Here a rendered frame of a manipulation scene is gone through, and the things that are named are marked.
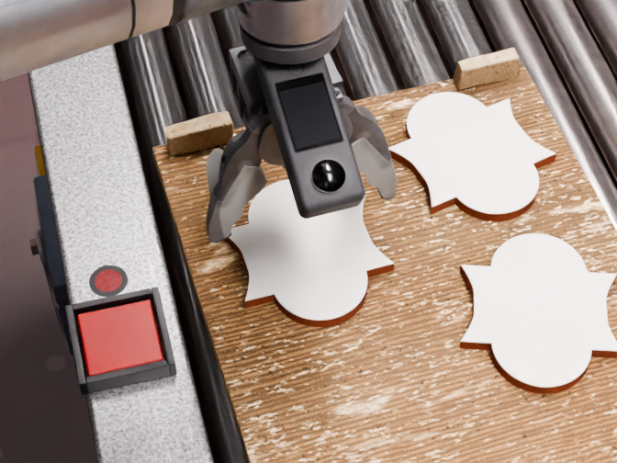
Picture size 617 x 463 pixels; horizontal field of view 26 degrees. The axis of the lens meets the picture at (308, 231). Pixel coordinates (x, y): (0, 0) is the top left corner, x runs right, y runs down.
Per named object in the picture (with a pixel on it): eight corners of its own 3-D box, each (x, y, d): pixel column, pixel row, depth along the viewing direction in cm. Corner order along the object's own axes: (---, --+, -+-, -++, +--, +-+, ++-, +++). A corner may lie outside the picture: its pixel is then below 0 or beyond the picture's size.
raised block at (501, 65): (458, 93, 121) (460, 73, 118) (450, 78, 122) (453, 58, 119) (520, 78, 122) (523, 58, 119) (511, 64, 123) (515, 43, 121)
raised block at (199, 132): (169, 159, 116) (166, 138, 114) (164, 143, 117) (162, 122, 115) (235, 143, 117) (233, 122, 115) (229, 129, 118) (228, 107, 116)
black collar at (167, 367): (81, 396, 104) (78, 384, 103) (67, 317, 108) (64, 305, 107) (177, 375, 105) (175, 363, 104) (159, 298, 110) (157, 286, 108)
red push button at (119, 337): (90, 385, 105) (87, 376, 103) (78, 322, 108) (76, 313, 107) (165, 368, 105) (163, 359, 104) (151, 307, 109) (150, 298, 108)
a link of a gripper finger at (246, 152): (246, 195, 104) (307, 116, 99) (252, 211, 103) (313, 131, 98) (196, 182, 101) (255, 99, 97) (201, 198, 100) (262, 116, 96)
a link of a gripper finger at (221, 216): (199, 199, 109) (259, 118, 104) (218, 253, 105) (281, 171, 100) (167, 192, 107) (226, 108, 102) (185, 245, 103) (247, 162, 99)
